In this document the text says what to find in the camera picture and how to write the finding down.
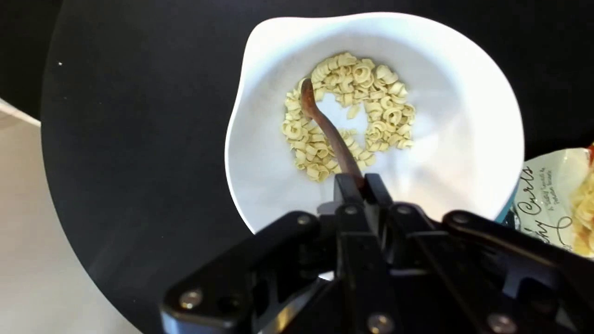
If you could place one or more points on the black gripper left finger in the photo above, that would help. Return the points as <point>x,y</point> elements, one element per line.
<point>298,272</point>

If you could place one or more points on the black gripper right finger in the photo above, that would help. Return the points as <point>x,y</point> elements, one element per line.
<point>483,280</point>

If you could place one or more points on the brown metal spoon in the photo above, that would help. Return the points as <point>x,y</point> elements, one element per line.
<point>328,133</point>

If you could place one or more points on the white bowl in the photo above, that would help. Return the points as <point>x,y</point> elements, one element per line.
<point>457,124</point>

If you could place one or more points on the open snack bag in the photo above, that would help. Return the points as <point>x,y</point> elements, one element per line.
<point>550,198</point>

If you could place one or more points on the yellow cereal pieces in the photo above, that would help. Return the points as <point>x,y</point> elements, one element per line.
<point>383,94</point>

